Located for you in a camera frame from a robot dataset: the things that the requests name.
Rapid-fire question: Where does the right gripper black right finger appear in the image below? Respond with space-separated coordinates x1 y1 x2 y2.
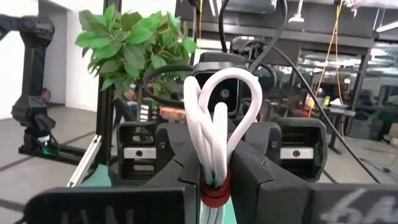
229 143 398 224

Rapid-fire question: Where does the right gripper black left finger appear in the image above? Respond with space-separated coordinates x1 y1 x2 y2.
24 138 202 224

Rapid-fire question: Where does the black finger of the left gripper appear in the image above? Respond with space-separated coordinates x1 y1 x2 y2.
154 123 188 177
244 121 281 168

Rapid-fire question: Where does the white USB-C cable red tie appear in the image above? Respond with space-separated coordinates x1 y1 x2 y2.
182 67 264 224

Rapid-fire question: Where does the teal table mat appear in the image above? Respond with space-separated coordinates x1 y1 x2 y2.
79 164 238 224

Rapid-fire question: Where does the silver aluminium extrusion bar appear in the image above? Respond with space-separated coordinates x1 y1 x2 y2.
67 134 103 188

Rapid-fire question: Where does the small black desk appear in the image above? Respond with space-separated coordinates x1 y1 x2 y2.
323 105 357 155

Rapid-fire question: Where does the green leafy plant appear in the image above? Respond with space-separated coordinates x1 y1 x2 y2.
76 4 198 100

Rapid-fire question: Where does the white hanging lamp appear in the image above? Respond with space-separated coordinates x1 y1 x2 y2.
287 0 306 24

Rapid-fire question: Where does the ceiling light fixture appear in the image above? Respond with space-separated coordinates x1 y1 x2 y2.
374 20 398 34

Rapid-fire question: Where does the black aluminium table frame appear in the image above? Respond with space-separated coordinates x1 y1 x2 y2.
95 0 123 166

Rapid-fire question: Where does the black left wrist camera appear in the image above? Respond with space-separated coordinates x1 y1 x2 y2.
192 52 251 116

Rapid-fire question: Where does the looped black cable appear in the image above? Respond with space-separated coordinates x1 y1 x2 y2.
142 64 194 108

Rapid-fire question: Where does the long black cable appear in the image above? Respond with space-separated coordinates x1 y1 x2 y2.
270 46 382 184

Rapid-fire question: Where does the black metal workbench frame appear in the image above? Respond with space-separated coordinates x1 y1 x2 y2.
175 0 398 138

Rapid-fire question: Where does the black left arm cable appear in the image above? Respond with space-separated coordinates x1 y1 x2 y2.
217 0 289 74

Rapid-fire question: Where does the yellow hanging cable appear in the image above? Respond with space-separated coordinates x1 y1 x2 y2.
310 0 345 118

